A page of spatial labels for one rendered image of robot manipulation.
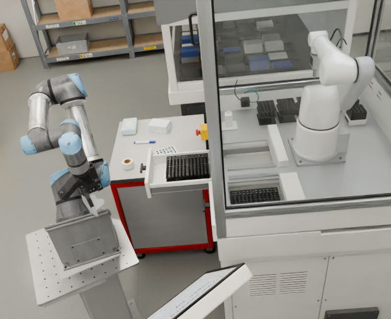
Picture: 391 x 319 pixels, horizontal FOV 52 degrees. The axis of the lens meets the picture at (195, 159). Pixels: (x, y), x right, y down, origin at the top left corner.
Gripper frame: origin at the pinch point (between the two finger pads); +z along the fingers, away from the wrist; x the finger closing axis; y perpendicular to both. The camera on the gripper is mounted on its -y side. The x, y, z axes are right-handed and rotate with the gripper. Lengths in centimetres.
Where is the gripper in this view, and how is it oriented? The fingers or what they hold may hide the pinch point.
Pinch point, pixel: (89, 206)
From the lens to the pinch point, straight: 172.2
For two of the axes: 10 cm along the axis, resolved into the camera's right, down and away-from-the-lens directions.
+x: -5.4, -5.3, 6.5
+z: 0.9, 7.3, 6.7
